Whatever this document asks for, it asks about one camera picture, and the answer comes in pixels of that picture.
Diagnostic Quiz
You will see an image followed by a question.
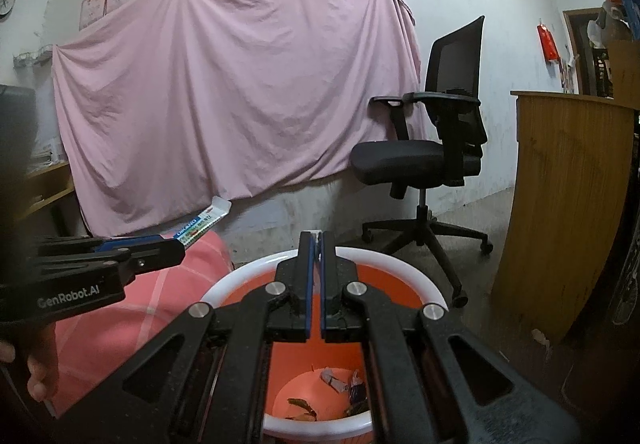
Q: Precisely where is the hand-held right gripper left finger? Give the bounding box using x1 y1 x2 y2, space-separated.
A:
60 231 321 444

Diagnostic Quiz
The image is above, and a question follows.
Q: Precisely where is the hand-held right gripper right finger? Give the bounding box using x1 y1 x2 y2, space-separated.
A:
321 231 581 444

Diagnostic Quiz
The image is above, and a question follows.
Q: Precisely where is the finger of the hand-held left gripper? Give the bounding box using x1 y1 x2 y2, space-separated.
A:
39 240 187 286
35 234 168 255

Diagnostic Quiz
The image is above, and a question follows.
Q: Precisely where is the white cardboard box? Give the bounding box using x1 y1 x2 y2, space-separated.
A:
175 196 231 252

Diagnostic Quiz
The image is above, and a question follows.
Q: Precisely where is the orange bucket with white rim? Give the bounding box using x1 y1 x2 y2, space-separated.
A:
200 249 448 444

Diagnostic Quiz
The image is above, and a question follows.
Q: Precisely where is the white paper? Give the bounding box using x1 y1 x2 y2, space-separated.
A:
320 368 351 394

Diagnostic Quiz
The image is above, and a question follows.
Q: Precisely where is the person's left hand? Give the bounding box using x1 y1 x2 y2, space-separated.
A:
0 323 57 402

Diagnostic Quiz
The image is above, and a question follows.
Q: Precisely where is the pink checked tablecloth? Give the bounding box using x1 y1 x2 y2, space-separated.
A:
47 231 236 417

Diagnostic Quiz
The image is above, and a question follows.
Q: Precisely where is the wooden shelf desk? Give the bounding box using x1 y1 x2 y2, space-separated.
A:
22 159 76 235

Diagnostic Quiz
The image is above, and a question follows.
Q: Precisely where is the pile of papers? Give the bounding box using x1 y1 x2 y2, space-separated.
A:
35 139 66 165

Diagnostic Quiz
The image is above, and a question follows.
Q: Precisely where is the black office chair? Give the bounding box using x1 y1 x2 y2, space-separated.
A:
350 15 493 307

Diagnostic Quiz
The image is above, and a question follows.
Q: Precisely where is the pink hanging sheet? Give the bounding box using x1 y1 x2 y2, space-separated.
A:
51 0 436 237

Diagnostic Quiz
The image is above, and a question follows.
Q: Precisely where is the pale hanging decoration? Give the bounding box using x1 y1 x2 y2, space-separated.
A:
560 54 581 92

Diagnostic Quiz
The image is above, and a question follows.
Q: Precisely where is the red hanging ornament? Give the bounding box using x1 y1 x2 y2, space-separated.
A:
537 20 561 65

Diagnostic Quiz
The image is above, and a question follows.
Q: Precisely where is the large cardboard box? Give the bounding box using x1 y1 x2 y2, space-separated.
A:
606 40 640 101

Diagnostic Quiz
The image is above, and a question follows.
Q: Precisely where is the white plastic bag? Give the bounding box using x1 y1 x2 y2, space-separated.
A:
587 4 631 45

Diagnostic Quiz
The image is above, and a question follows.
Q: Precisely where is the wooden door frame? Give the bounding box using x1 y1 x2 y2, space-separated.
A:
562 8 608 97

